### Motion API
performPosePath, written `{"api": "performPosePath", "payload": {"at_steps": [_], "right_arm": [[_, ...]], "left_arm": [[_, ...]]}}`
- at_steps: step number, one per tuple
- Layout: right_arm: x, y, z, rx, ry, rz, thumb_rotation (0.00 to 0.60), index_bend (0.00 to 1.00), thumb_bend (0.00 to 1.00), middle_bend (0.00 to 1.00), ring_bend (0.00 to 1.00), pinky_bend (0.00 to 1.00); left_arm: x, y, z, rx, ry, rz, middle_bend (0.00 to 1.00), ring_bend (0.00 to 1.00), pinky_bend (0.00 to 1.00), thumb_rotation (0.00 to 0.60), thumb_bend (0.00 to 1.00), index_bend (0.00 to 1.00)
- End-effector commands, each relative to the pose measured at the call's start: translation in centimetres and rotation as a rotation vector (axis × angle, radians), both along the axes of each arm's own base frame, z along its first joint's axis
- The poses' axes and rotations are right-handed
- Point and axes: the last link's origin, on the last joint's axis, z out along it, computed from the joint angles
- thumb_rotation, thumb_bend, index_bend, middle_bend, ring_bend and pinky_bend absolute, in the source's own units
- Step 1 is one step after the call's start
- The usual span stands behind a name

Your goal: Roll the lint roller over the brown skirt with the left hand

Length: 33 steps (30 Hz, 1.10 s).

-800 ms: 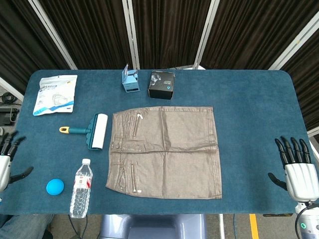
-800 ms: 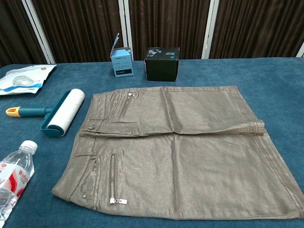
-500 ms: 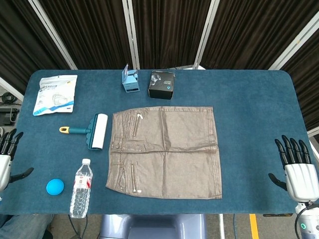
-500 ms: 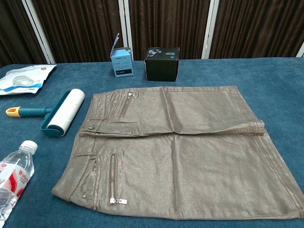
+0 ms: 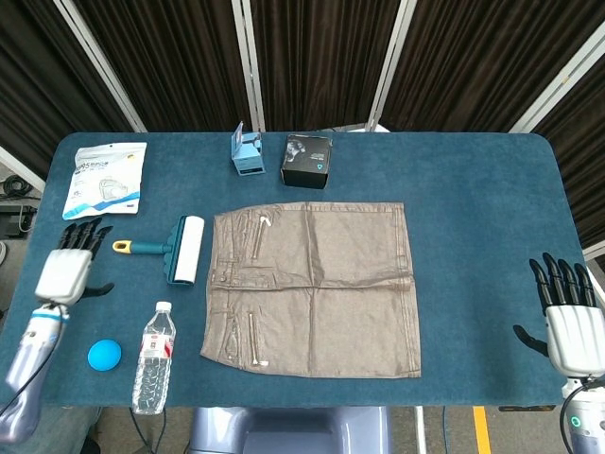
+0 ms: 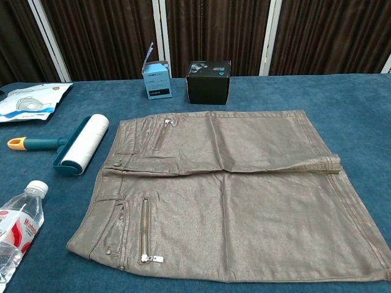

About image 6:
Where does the teal lint roller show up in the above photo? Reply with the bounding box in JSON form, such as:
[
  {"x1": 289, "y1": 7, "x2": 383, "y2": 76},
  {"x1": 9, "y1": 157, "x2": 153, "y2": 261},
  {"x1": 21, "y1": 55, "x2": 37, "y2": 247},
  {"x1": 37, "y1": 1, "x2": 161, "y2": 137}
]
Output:
[{"x1": 7, "y1": 114, "x2": 110, "y2": 177}]

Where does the metallic bronze skirt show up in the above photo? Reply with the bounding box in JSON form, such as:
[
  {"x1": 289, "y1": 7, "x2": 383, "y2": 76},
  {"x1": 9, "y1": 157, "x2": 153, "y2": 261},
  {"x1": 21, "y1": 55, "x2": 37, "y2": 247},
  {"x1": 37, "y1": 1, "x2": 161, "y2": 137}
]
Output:
[{"x1": 66, "y1": 110, "x2": 391, "y2": 283}]

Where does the black cardboard box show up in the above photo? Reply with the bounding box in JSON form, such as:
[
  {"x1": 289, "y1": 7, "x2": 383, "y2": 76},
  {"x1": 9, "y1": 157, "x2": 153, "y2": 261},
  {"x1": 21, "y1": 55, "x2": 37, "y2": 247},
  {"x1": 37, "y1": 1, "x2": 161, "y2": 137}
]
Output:
[{"x1": 185, "y1": 60, "x2": 232, "y2": 106}]

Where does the light blue open carton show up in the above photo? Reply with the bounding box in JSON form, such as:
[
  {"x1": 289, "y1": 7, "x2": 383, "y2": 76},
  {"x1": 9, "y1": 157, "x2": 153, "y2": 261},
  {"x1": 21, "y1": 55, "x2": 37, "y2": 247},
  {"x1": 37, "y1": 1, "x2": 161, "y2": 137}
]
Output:
[{"x1": 142, "y1": 42, "x2": 174, "y2": 100}]

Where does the blue table cloth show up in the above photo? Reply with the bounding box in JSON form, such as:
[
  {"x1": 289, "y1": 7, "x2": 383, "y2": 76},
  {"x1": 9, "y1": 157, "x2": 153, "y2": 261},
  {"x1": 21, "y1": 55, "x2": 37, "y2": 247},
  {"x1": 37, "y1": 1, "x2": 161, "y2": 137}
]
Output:
[{"x1": 0, "y1": 72, "x2": 391, "y2": 293}]

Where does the white mask package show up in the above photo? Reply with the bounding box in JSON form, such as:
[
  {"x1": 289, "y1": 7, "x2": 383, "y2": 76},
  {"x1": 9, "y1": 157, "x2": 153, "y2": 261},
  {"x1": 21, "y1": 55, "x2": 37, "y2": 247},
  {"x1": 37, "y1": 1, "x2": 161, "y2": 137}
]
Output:
[{"x1": 0, "y1": 82, "x2": 74, "y2": 123}]

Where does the clear plastic water bottle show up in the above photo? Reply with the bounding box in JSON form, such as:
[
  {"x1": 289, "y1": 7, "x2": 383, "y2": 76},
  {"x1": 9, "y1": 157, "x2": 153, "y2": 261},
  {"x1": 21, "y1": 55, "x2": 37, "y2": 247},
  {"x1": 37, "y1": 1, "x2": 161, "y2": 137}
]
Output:
[{"x1": 0, "y1": 179, "x2": 49, "y2": 286}]

